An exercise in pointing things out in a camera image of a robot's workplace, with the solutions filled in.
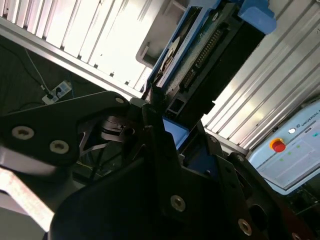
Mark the hard disk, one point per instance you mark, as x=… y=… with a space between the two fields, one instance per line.
x=212 y=50

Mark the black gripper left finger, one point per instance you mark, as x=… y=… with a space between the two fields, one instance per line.
x=45 y=120

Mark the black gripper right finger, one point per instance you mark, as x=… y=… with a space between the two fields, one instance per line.
x=222 y=165

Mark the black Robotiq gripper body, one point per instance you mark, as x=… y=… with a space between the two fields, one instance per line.
x=120 y=205

